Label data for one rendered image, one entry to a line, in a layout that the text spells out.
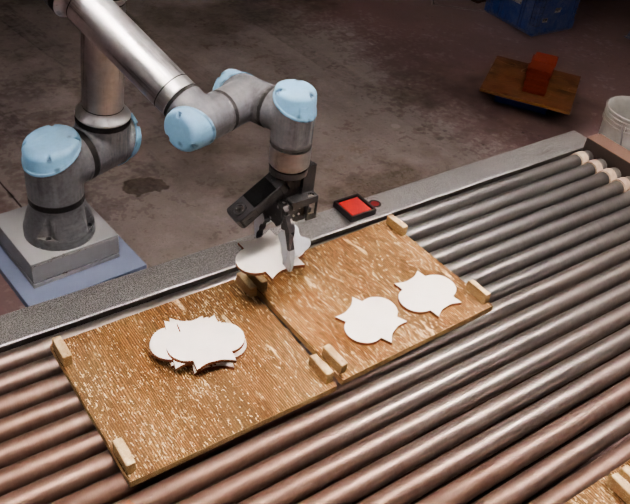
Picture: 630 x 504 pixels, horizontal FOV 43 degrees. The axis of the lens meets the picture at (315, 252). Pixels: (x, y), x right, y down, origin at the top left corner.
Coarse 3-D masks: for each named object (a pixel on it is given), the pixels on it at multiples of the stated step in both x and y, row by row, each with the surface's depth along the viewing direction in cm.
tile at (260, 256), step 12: (252, 240) 157; (264, 240) 158; (276, 240) 158; (240, 252) 155; (252, 252) 155; (264, 252) 155; (276, 252) 155; (240, 264) 152; (252, 264) 152; (264, 264) 152; (276, 264) 152; (300, 264) 153; (276, 276) 151
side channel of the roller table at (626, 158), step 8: (592, 136) 230; (600, 136) 230; (592, 144) 228; (600, 144) 226; (608, 144) 227; (616, 144) 227; (592, 152) 229; (600, 152) 227; (608, 152) 225; (616, 152) 224; (624, 152) 224; (608, 160) 225; (616, 160) 223; (624, 160) 221; (624, 168) 222; (624, 176) 222
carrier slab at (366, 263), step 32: (384, 224) 187; (320, 256) 175; (352, 256) 177; (384, 256) 178; (416, 256) 179; (288, 288) 166; (320, 288) 167; (352, 288) 168; (384, 288) 169; (288, 320) 158; (320, 320) 159; (416, 320) 162; (448, 320) 163; (320, 352) 152; (352, 352) 153; (384, 352) 154
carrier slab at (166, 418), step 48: (240, 288) 164; (96, 336) 150; (144, 336) 151; (288, 336) 155; (96, 384) 141; (144, 384) 142; (192, 384) 143; (240, 384) 144; (288, 384) 145; (144, 432) 134; (192, 432) 135; (240, 432) 136; (144, 480) 128
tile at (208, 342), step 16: (208, 320) 151; (176, 336) 147; (192, 336) 148; (208, 336) 148; (224, 336) 148; (240, 336) 149; (176, 352) 144; (192, 352) 144; (208, 352) 145; (224, 352) 145
